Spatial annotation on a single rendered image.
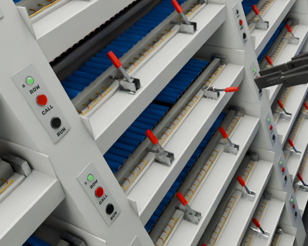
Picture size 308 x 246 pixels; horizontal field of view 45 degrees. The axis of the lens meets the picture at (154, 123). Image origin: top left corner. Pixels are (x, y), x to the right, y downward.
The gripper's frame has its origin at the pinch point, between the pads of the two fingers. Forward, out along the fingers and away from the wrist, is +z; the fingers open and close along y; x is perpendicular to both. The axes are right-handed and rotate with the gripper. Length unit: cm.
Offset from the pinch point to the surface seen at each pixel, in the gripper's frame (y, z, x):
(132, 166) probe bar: -32.5, 21.9, 2.7
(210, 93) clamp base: -1.1, 17.5, 0.5
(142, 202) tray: -39.3, 17.0, -1.7
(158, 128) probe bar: -19.8, 22.0, 3.9
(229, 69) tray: 14.3, 19.0, -0.6
